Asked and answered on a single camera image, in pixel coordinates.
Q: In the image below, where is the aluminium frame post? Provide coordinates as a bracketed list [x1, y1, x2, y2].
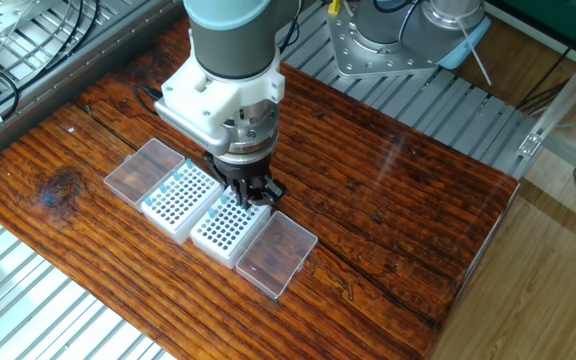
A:
[535, 34, 576, 146]

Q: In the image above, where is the white cable tie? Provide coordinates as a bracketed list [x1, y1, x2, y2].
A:
[455, 17, 493, 87]

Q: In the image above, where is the glossy brown wooden board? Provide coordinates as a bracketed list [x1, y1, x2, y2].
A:
[0, 17, 521, 360]

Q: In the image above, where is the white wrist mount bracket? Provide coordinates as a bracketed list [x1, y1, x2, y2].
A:
[153, 57, 287, 156]

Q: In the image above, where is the black floor cable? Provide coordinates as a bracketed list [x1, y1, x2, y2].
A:
[516, 47, 576, 114]

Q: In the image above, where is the clear plastic rack lid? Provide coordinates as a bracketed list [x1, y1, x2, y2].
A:
[102, 137, 187, 211]
[235, 210, 319, 300]

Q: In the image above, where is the aluminium corner bracket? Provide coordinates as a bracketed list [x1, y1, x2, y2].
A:
[516, 130, 544, 161]

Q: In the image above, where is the white perforated pipette tip rack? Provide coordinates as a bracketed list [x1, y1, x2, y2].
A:
[190, 187, 273, 270]
[140, 158, 225, 246]

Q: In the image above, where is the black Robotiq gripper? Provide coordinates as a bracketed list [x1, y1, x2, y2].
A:
[205, 148, 288, 210]

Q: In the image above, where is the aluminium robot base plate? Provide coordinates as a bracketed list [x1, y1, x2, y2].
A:
[326, 2, 439, 80]

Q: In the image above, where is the aluminium plate with holes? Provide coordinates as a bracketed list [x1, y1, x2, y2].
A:
[0, 0, 60, 40]

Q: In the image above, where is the silver wrist flange coupling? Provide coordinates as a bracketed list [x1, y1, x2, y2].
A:
[215, 99, 280, 165]

